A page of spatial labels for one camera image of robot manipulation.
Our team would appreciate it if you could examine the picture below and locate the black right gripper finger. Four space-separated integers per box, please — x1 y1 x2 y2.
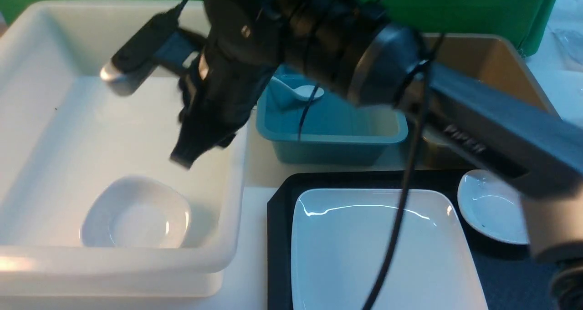
169 128 215 170
214 130 238 149

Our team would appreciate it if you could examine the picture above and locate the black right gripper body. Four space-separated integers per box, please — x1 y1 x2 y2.
178 0 292 137

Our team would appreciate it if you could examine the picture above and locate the small white dish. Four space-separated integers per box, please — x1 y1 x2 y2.
79 176 192 249
457 169 529 246

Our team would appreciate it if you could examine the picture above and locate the large white square plate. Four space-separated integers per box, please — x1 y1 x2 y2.
290 189 488 310

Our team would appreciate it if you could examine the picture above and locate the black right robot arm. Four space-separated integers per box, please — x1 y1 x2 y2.
170 0 582 310

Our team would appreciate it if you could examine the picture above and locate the white ceramic soup spoon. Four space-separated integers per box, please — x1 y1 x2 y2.
270 77 325 102

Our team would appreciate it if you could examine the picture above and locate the blue plastic bin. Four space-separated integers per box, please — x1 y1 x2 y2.
256 66 409 166

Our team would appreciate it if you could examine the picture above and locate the large white plastic tub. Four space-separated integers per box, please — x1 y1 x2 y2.
0 0 248 297

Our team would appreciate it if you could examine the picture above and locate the brown plastic bin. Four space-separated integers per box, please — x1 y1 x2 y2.
421 34 559 170

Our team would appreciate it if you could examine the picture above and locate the black plastic serving tray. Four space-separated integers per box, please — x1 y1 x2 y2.
266 170 556 310

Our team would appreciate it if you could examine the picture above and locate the clear plastic bag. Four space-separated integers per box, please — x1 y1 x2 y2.
551 28 583 67

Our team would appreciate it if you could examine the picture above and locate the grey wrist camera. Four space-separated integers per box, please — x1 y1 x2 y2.
100 13 179 97

